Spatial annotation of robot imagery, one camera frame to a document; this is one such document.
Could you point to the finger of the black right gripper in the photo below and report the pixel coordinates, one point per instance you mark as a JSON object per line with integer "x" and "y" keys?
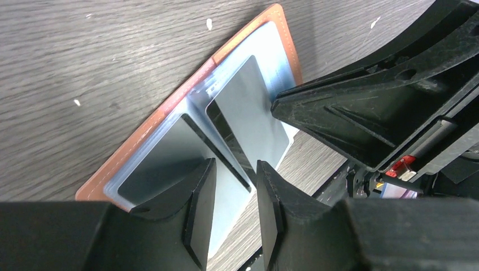
{"x": 334, "y": 34}

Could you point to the orange leather card holder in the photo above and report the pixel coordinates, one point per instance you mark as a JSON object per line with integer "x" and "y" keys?
{"x": 92, "y": 189}

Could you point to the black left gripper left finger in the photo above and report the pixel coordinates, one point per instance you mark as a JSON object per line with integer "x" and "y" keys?
{"x": 172, "y": 231}

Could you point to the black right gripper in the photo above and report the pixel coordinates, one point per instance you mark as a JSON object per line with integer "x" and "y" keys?
{"x": 413, "y": 121}

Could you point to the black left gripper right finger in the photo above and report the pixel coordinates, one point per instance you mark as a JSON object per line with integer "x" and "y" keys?
{"x": 297, "y": 230}

